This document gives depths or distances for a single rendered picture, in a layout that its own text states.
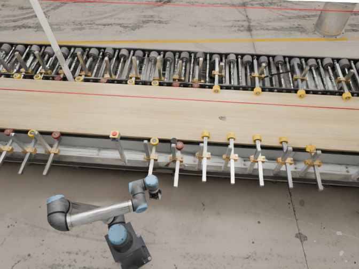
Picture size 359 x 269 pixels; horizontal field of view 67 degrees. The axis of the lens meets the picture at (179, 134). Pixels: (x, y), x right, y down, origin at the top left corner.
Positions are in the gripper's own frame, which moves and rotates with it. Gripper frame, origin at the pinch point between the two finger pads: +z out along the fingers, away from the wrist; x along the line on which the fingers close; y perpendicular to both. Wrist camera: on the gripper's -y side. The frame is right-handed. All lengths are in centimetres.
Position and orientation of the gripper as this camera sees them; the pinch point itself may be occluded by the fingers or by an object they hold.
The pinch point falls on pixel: (155, 195)
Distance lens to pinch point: 240.6
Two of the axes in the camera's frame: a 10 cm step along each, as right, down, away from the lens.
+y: 0.0, 8.3, -5.6
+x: 10.0, 0.0, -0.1
